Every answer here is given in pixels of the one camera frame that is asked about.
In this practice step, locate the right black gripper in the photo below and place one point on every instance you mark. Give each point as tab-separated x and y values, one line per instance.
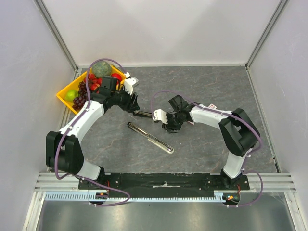
170	121

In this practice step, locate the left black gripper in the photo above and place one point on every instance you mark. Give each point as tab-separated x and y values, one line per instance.
131	105

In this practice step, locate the white black stapler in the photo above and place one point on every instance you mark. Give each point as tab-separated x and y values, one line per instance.
159	143

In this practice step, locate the red white staple box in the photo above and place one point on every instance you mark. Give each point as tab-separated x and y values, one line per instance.
211	106

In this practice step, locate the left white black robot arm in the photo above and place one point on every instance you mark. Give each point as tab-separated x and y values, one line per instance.
63	149

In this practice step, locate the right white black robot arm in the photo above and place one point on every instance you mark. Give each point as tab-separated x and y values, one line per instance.
238	131

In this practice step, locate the red apple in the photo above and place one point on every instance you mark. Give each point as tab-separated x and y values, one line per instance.
118	76

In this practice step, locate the red peach cluster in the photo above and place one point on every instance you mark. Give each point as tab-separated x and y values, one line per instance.
93	81

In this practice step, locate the green melon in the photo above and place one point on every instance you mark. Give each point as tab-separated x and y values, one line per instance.
101	68

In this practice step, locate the purple grape bunch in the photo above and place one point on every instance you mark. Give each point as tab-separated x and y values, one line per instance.
81	97

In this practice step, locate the light green lime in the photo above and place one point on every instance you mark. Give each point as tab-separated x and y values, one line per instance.
71	95

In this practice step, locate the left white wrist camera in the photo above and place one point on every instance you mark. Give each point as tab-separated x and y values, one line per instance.
129	83

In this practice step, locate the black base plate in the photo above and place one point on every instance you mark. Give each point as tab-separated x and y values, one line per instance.
173	184

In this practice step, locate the slotted cable duct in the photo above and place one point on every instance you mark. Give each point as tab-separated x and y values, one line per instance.
100	197

